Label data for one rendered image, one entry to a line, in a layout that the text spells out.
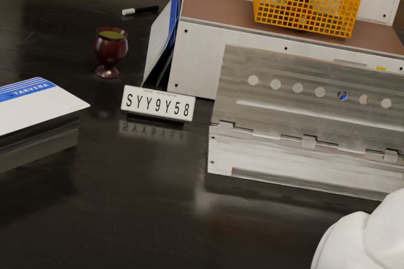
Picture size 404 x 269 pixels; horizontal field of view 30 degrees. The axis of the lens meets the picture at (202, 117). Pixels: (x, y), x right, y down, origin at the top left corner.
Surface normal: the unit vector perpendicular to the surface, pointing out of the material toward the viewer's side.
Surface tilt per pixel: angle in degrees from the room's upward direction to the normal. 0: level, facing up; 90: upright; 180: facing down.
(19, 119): 0
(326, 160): 0
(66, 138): 90
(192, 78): 90
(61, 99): 0
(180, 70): 90
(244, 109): 80
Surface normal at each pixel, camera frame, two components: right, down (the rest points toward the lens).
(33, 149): 0.76, 0.41
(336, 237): -0.67, -0.60
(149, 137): 0.18, -0.88
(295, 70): 0.00, 0.29
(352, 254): -0.36, -0.49
